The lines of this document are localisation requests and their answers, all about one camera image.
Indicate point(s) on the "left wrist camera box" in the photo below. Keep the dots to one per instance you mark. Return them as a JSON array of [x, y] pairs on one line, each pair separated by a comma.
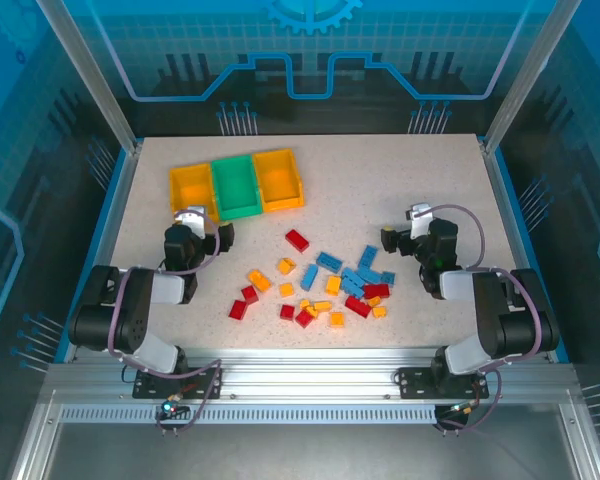
[[197, 217]]

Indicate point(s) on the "small blue lego brick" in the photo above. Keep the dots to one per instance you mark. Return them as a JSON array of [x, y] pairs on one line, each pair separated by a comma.
[[388, 278]]

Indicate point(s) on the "long red lego brick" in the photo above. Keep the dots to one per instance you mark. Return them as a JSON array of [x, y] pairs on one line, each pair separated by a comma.
[[357, 305], [376, 290]]

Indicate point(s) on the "metal lower shelf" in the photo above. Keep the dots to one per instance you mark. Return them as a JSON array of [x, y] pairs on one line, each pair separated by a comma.
[[305, 452]]

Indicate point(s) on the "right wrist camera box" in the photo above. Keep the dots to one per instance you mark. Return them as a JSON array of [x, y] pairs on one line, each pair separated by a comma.
[[420, 220]]

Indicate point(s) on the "aluminium frame post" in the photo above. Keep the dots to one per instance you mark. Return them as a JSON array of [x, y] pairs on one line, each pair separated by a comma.
[[525, 85], [95, 85]]

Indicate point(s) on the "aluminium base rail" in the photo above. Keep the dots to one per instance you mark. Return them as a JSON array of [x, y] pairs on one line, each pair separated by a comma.
[[305, 375]]

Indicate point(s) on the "green plastic bin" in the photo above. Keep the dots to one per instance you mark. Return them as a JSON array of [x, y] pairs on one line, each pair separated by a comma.
[[235, 187]]

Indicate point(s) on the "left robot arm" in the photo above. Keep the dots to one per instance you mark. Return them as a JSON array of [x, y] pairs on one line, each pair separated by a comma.
[[135, 320]]

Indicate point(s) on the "aluminium table side rail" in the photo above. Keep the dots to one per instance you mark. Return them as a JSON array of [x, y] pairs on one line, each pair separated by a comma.
[[115, 225], [510, 225]]

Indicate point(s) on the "yellow plastic bin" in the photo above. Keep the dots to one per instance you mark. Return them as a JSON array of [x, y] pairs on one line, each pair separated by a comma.
[[277, 180], [190, 190]]

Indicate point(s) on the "small yellow lego brick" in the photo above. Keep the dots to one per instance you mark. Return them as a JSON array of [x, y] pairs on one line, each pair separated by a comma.
[[379, 312], [311, 312], [305, 303], [286, 289], [374, 301]]

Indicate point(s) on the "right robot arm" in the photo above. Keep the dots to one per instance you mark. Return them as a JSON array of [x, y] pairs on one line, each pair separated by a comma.
[[490, 310]]

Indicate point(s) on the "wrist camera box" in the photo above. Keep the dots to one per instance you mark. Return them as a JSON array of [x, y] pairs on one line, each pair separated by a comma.
[[197, 217], [420, 220]]

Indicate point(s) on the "small red lego brick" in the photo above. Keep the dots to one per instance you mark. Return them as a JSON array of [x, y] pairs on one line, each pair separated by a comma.
[[304, 318], [287, 312], [238, 310], [250, 293]]

